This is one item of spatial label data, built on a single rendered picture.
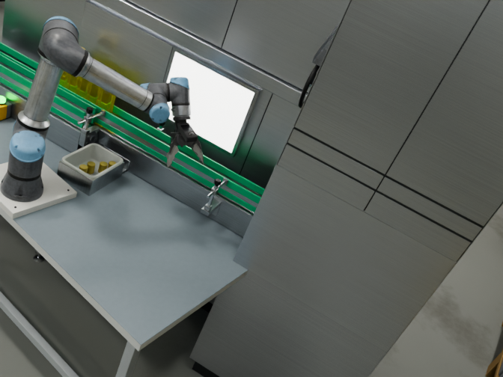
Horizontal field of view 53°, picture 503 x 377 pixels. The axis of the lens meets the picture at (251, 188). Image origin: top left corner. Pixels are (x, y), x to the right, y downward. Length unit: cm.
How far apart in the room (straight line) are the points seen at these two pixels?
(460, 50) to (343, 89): 36
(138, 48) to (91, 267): 102
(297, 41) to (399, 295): 105
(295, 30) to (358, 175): 66
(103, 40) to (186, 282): 119
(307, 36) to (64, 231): 119
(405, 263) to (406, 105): 57
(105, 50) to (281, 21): 86
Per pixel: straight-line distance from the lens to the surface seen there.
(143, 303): 182
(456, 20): 160
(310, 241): 192
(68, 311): 273
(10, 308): 246
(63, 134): 241
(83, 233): 202
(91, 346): 262
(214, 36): 222
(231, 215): 220
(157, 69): 235
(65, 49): 180
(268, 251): 200
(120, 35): 243
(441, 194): 174
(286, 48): 210
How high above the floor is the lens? 209
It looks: 31 degrees down
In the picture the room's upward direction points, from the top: 23 degrees clockwise
